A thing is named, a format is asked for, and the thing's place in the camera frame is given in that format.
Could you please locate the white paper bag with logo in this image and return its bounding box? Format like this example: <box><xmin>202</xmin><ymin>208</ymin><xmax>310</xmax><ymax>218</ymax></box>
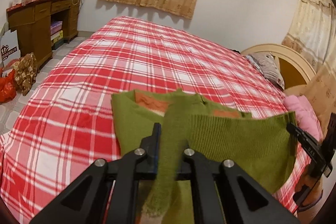
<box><xmin>1</xmin><ymin>31</ymin><xmax>21</xmax><ymax>67</ymax></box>

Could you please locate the grey floral pillow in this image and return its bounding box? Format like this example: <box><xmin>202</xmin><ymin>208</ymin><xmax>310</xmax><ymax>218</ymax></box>
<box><xmin>245</xmin><ymin>52</ymin><xmax>285</xmax><ymax>91</ymax></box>

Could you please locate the red white plaid bedsheet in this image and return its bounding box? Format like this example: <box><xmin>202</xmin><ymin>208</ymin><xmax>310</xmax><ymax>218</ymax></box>
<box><xmin>1</xmin><ymin>16</ymin><xmax>309</xmax><ymax>223</ymax></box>

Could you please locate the brown wooden desk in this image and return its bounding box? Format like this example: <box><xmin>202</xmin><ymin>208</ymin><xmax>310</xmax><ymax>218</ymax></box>
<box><xmin>6</xmin><ymin>0</ymin><xmax>82</xmax><ymax>67</ymax></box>

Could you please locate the red plastic bag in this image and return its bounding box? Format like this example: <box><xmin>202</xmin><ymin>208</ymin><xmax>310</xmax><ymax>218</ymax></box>
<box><xmin>0</xmin><ymin>69</ymin><xmax>17</xmax><ymax>103</ymax></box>

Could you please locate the pink padded garment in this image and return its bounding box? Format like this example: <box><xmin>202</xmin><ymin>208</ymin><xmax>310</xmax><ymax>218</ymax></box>
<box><xmin>284</xmin><ymin>95</ymin><xmax>323</xmax><ymax>141</ymax></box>

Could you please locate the green orange cream striped sweater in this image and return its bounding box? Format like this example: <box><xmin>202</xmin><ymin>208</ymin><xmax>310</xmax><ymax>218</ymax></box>
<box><xmin>112</xmin><ymin>90</ymin><xmax>297</xmax><ymax>223</ymax></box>

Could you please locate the beige curtain on right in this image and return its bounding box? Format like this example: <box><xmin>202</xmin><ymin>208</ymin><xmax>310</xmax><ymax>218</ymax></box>
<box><xmin>282</xmin><ymin>0</ymin><xmax>335</xmax><ymax>133</ymax></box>

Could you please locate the beige wooden headboard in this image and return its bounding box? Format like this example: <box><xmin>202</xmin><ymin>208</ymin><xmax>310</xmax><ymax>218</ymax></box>
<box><xmin>241</xmin><ymin>44</ymin><xmax>316</xmax><ymax>89</ymax></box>

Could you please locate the brown patterned cloth bundle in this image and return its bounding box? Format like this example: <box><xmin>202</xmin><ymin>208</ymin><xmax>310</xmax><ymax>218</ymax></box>
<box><xmin>11</xmin><ymin>53</ymin><xmax>38</xmax><ymax>96</ymax></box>

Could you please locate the person's right hand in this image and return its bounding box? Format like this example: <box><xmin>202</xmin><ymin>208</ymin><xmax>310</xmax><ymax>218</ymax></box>
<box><xmin>293</xmin><ymin>165</ymin><xmax>323</xmax><ymax>207</ymax></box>

